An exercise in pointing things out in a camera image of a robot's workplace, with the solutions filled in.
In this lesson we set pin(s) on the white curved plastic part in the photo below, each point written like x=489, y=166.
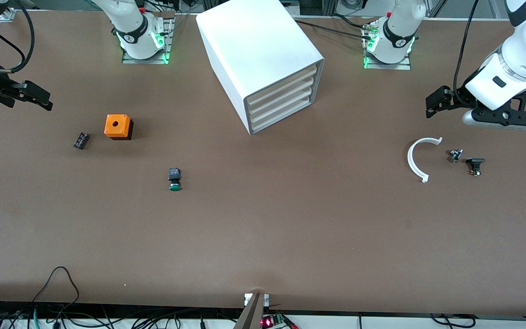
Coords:
x=410, y=159

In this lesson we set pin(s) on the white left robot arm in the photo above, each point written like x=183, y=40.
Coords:
x=400, y=32

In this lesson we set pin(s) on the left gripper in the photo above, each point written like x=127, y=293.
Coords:
x=454, y=100

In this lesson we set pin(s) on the orange box with hole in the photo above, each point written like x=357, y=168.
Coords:
x=116, y=124

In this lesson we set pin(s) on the aluminium frame profile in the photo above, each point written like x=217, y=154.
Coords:
x=7, y=14

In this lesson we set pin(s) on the circuit board with red light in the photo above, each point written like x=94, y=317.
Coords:
x=268, y=322

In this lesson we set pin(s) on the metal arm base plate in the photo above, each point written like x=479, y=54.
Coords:
x=395, y=66
x=130, y=60

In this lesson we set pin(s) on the small metal fitting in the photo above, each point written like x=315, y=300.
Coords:
x=454, y=155

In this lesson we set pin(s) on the green push button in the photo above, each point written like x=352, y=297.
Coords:
x=174, y=186

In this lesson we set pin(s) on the white plastic drawer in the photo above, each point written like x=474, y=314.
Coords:
x=281, y=115
x=281, y=96
x=281, y=105
x=281, y=87

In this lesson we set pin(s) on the white mast bracket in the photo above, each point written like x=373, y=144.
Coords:
x=247, y=299

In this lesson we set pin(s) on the grey camera mast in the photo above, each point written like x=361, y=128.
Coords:
x=251, y=315

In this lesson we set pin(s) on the small black contact block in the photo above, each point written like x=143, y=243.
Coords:
x=81, y=140

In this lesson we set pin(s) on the white drawer cabinet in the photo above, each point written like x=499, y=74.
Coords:
x=254, y=41

